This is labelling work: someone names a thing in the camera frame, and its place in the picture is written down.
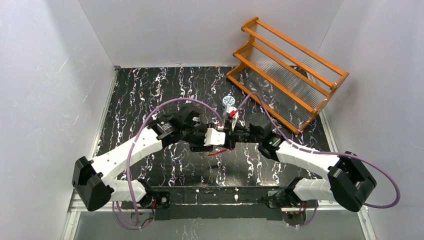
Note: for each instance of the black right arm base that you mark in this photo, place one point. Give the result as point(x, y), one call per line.
point(292, 208)

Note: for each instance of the aluminium frame rail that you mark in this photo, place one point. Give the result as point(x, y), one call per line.
point(221, 213)

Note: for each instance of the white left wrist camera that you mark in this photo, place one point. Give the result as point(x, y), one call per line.
point(215, 135)

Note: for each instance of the red handled spiked keyring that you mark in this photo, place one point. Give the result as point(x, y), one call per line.
point(216, 152)

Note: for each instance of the small blue white jar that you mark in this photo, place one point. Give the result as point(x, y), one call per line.
point(227, 100)

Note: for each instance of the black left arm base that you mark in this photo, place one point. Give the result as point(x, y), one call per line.
point(155, 199)

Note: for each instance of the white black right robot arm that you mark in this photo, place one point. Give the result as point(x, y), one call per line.
point(343, 179)

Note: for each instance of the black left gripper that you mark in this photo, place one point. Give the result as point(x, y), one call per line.
point(202, 145)

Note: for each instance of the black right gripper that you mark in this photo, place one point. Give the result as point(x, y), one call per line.
point(238, 134)

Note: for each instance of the orange wooden shelf rack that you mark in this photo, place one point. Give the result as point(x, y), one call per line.
point(294, 83)

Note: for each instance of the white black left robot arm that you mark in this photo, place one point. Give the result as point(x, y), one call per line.
point(95, 180)

